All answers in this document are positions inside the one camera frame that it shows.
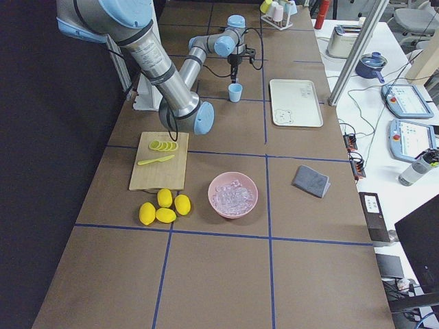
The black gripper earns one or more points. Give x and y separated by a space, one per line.
234 61

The clear ice cubes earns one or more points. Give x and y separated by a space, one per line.
233 198

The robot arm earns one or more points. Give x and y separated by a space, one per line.
130 25

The light blue plastic cup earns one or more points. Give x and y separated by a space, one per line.
234 92

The yellow-green plastic cup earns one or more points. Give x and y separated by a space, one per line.
265 6

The pink plastic cup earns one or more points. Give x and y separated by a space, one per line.
275 13

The white bear serving tray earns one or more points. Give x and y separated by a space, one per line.
295 103

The lemon slices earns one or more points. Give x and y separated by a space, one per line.
163 146

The white toaster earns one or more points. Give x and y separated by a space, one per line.
342 39

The bamboo cutting board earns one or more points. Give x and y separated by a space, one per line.
169 174

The pink bowl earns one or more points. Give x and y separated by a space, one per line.
228 177

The yellow plastic knife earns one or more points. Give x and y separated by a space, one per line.
150 161

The grey folded cloth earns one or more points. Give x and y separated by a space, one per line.
311 181

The blue pot with lid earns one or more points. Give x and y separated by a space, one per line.
370 66

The yellow lemon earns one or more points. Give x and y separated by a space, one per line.
182 204
147 213
165 215
165 198

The blue teach pendant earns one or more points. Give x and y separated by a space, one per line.
407 139
405 101

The clear water bottle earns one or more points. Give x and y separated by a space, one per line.
424 162

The black box with label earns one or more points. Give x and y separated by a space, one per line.
374 219

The black monitor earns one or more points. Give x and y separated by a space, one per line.
418 235

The white wire cup rack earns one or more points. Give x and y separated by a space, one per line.
284 24

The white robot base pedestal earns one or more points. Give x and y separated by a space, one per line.
148 97

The aluminium frame post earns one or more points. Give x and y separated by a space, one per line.
358 49

